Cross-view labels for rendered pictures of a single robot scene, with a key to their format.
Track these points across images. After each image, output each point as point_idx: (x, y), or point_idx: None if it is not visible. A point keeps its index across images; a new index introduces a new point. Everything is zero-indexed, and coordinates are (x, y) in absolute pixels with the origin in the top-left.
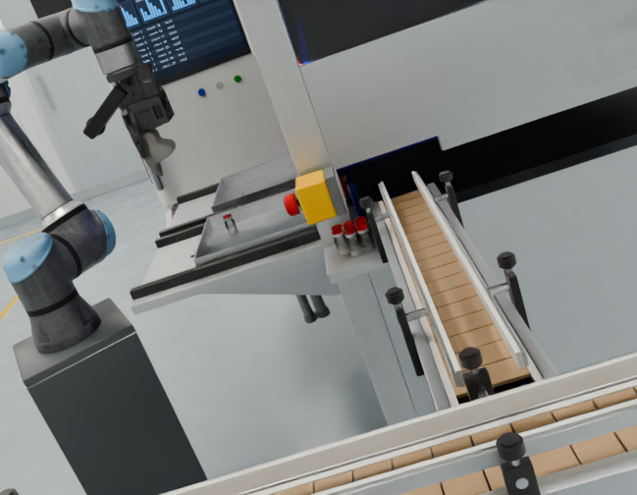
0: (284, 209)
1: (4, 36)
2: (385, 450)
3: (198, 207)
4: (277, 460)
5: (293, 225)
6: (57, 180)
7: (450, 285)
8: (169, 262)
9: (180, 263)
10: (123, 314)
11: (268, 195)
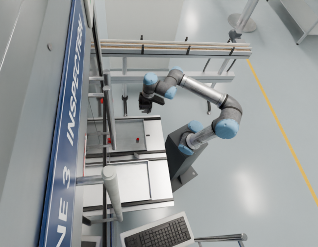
0: (121, 150)
1: (172, 68)
2: (102, 48)
3: (159, 184)
4: (112, 44)
5: (117, 134)
6: (194, 137)
7: None
8: (156, 135)
9: (152, 132)
10: (174, 142)
11: (127, 160)
